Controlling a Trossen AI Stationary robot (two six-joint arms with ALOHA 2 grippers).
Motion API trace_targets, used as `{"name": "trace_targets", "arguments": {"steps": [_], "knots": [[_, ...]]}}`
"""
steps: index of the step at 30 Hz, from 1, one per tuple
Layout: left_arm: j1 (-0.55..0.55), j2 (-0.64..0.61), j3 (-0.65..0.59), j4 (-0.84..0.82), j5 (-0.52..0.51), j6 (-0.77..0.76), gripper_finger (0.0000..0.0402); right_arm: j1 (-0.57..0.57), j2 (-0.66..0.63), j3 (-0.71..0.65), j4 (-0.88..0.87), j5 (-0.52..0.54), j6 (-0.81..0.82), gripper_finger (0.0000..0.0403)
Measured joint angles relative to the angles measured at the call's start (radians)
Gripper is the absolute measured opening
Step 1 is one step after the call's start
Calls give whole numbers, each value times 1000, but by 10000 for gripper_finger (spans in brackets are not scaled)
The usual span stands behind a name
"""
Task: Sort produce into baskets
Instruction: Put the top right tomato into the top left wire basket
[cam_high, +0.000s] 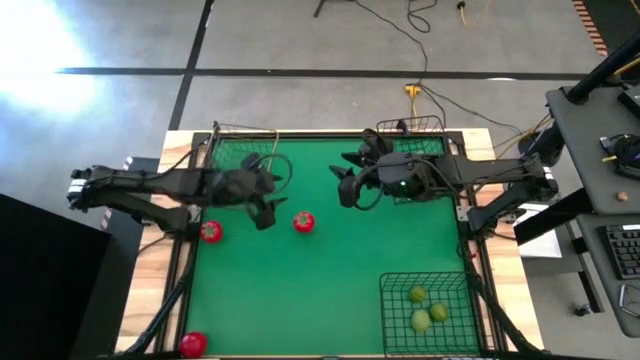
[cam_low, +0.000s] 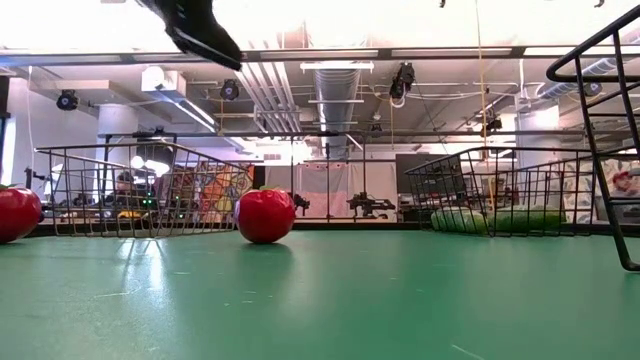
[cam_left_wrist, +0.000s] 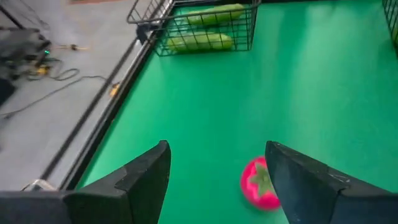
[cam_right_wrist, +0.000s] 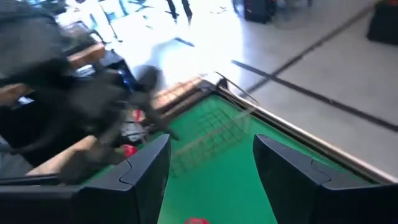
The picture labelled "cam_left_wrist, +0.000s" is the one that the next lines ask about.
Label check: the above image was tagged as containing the black table edge rail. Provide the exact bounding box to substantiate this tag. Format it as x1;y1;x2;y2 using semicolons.
58;0;175;191

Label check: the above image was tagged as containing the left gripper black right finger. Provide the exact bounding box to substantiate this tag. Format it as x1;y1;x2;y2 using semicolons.
265;140;398;224

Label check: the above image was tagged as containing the green plush cucumber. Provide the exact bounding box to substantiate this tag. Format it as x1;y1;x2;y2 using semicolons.
185;3;246;26
167;31;234;53

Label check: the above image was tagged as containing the black basket clamp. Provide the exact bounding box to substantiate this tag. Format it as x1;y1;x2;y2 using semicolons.
136;23;156;44

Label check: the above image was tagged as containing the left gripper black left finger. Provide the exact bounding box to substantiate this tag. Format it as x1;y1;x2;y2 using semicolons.
63;139;172;224

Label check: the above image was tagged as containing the red plush tomato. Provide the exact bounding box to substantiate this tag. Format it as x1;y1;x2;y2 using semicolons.
239;156;282;212

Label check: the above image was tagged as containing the looped black floor cable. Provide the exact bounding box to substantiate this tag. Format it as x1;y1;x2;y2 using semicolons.
27;57;81;82

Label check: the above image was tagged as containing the yellow cable connector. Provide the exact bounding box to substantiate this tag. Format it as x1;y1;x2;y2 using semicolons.
108;82;121;97

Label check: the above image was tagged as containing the wire basket for cucumbers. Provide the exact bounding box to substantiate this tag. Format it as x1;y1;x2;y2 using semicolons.
126;0;262;57

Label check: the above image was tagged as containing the long black floor cable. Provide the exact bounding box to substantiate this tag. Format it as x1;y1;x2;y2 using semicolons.
0;74;113;121

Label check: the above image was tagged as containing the black equipment on floor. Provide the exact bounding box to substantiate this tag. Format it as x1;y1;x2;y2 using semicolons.
0;27;52;105

